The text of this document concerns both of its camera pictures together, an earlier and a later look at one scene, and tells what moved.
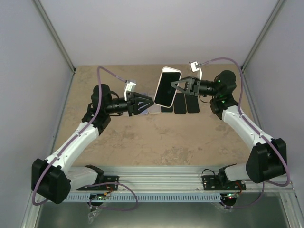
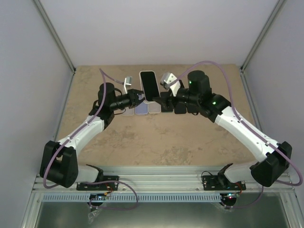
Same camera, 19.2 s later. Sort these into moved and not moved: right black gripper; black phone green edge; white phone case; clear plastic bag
Moved: right black gripper
Not moved: clear plastic bag; white phone case; black phone green edge
